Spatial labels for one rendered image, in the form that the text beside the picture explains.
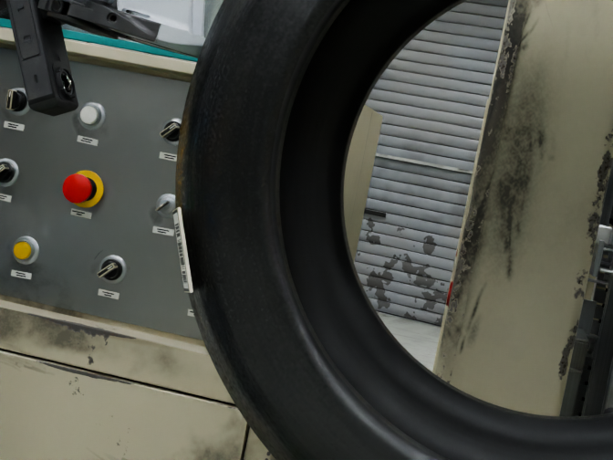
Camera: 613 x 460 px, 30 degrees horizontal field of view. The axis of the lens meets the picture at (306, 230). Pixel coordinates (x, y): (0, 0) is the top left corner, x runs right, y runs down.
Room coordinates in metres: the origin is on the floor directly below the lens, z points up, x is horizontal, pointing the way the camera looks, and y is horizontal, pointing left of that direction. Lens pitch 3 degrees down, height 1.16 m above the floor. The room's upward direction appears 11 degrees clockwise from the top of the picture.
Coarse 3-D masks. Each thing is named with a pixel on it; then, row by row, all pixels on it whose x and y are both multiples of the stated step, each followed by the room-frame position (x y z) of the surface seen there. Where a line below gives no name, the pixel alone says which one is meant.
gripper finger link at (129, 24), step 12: (72, 12) 0.89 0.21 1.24; (84, 12) 0.89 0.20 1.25; (96, 12) 0.89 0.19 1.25; (108, 12) 0.89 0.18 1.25; (120, 12) 0.90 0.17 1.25; (96, 24) 0.90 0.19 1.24; (108, 24) 0.89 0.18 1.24; (120, 24) 0.89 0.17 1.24; (132, 24) 0.89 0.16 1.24; (144, 24) 0.90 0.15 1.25; (156, 24) 0.89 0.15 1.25; (144, 36) 0.89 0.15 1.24; (156, 36) 0.89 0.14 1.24
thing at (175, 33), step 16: (128, 0) 0.91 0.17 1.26; (144, 0) 0.91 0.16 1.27; (160, 0) 0.91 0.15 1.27; (176, 0) 0.90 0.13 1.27; (192, 0) 0.91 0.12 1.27; (160, 16) 0.90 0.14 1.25; (176, 16) 0.90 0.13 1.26; (160, 32) 0.89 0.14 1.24; (176, 32) 0.90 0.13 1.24; (176, 48) 0.90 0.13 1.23; (192, 48) 0.90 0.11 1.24
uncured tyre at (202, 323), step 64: (256, 0) 0.79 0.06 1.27; (320, 0) 0.78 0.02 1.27; (384, 0) 1.04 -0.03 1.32; (448, 0) 1.04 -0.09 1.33; (256, 64) 0.79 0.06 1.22; (320, 64) 1.05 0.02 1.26; (384, 64) 1.06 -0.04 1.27; (192, 128) 0.82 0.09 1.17; (256, 128) 0.78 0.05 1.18; (320, 128) 1.05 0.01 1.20; (192, 192) 0.81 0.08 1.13; (256, 192) 0.78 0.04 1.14; (320, 192) 1.05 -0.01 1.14; (192, 256) 0.81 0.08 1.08; (256, 256) 0.78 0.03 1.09; (320, 256) 1.05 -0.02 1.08; (256, 320) 0.78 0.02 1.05; (320, 320) 1.04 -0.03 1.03; (256, 384) 0.78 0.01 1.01; (320, 384) 0.77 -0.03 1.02; (384, 384) 1.03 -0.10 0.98; (448, 384) 1.05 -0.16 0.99; (320, 448) 0.77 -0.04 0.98; (384, 448) 0.76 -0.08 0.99; (448, 448) 1.02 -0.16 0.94; (512, 448) 1.01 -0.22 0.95; (576, 448) 1.00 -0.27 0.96
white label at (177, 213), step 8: (176, 208) 0.80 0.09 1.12; (176, 216) 0.80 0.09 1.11; (176, 224) 0.81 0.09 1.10; (176, 232) 0.82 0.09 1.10; (184, 240) 0.79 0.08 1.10; (184, 248) 0.79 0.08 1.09; (184, 256) 0.79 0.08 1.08; (184, 264) 0.79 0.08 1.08; (184, 272) 0.80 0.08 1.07; (184, 280) 0.81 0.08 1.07; (184, 288) 0.82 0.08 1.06
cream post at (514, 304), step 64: (512, 0) 1.14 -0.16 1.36; (576, 0) 1.13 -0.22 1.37; (512, 64) 1.14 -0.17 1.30; (576, 64) 1.13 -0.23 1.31; (512, 128) 1.14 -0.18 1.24; (576, 128) 1.13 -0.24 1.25; (512, 192) 1.13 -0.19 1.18; (576, 192) 1.12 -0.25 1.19; (512, 256) 1.13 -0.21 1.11; (576, 256) 1.12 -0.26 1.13; (448, 320) 1.14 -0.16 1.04; (512, 320) 1.13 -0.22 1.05; (576, 320) 1.12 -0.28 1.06; (512, 384) 1.13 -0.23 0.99
